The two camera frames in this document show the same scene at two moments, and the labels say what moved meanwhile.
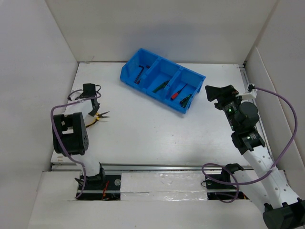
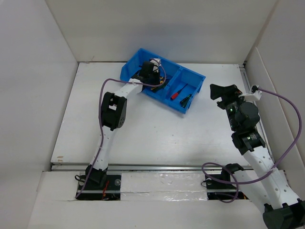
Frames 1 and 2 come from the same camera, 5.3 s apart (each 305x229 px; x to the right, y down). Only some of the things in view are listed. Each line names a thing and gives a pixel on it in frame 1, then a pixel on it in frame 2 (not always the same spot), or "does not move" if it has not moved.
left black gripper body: x=93 y=113 -> x=153 y=78
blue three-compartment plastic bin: x=152 y=74 does not move
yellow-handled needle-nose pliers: x=98 y=116 -> x=161 y=81
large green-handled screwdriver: x=183 y=103 does not move
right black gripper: x=222 y=95 does not move
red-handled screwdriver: x=176 y=94 does not move
